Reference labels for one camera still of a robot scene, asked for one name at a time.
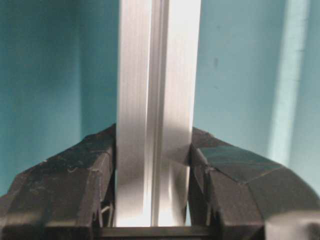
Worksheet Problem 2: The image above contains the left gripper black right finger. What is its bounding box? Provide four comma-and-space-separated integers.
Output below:
188, 128, 320, 240

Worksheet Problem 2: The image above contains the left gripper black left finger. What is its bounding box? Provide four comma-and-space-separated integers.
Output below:
0, 125, 116, 240

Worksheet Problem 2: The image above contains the silver aluminium extrusion rail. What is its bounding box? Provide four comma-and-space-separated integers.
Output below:
115, 0, 201, 227

